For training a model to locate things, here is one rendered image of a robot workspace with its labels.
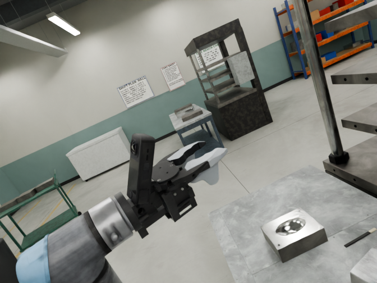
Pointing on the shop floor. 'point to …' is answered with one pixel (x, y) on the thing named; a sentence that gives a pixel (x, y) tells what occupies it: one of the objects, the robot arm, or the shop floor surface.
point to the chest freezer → (100, 154)
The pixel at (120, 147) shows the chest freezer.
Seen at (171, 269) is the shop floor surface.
